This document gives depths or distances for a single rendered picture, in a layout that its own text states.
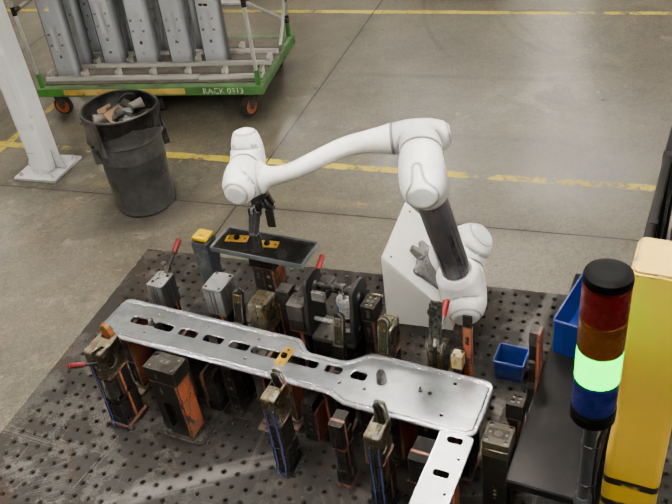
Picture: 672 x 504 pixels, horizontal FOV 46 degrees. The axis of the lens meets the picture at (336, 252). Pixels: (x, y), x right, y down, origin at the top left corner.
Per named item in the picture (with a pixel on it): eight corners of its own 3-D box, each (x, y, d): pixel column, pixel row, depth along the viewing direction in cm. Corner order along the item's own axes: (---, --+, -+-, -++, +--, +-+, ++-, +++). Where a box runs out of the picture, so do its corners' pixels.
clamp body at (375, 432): (363, 512, 244) (352, 437, 223) (378, 482, 252) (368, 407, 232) (391, 521, 241) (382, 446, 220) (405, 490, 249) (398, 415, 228)
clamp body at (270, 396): (268, 473, 260) (250, 400, 239) (286, 445, 268) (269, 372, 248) (294, 481, 256) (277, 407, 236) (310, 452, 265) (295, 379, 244)
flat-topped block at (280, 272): (267, 345, 308) (246, 252, 282) (277, 331, 314) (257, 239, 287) (290, 350, 304) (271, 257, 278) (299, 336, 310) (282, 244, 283)
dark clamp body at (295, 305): (292, 387, 290) (276, 307, 267) (308, 362, 299) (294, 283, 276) (319, 394, 285) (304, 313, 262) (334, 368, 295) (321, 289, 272)
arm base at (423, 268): (411, 234, 310) (420, 227, 306) (453, 265, 316) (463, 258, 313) (404, 267, 297) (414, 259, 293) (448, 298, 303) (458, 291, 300)
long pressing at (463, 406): (90, 337, 279) (89, 334, 278) (128, 297, 295) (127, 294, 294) (474, 441, 225) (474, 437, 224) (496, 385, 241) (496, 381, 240)
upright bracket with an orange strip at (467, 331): (464, 428, 265) (461, 315, 236) (465, 425, 266) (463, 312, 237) (473, 430, 264) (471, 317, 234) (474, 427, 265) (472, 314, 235)
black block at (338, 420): (330, 490, 252) (319, 428, 235) (344, 463, 260) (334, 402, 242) (354, 497, 249) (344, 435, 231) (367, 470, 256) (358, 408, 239)
